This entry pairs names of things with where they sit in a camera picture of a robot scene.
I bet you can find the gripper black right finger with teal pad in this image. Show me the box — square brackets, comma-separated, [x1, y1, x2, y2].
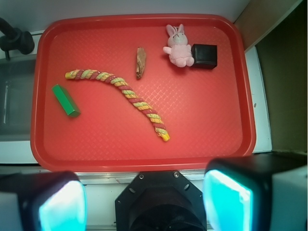
[202, 153, 308, 231]

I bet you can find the black faucet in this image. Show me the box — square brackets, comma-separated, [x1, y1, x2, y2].
[0, 18, 35, 61]

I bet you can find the brown wood piece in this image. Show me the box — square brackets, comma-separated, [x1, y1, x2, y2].
[136, 47, 147, 80]

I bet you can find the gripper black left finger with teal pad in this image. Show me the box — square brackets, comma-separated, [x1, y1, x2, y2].
[0, 171, 87, 231]

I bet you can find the pink plush bunny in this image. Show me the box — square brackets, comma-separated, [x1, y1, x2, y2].
[163, 24, 194, 67]

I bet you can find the black cube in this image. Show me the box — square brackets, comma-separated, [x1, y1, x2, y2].
[192, 44, 218, 69]

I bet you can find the red plastic tray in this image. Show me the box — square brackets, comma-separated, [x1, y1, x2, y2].
[30, 14, 256, 172]

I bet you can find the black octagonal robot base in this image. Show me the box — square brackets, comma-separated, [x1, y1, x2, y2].
[115, 171, 207, 231]

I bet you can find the green rectangular block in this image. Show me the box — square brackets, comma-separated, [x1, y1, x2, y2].
[52, 84, 81, 117]

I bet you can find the red yellow twisted rope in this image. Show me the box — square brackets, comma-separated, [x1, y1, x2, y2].
[64, 68, 171, 142]

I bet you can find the grey metal sink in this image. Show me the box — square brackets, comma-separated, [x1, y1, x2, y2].
[0, 56, 36, 142]

